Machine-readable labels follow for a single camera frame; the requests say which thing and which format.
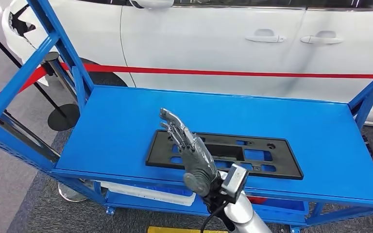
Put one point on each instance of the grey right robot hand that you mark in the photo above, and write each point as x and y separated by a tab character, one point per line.
197	160

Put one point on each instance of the black plastic plate frame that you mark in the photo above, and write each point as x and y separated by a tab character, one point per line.
286	160

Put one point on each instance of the blue metal shelf rack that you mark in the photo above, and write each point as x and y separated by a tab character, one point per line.
125	128

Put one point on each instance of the blue plastic bin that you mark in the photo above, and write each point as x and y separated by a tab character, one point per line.
170	190

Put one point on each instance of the red item in bin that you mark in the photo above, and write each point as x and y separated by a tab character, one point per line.
257	200

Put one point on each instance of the white plastic bin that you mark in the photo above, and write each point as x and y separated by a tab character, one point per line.
125	191

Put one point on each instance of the red barrier belt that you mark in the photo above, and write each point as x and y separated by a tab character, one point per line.
205	71

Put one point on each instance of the white car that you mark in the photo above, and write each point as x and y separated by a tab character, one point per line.
205	41

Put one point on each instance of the black car wheel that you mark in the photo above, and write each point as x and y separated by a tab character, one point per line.
109	78

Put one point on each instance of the white car side mirror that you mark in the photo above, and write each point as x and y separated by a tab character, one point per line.
154	3

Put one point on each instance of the car headlight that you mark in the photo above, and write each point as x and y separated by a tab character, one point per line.
20	25

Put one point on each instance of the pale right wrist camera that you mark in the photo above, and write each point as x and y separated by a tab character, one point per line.
234	177

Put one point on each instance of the black stanchion post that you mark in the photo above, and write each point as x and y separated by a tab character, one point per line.
64	117

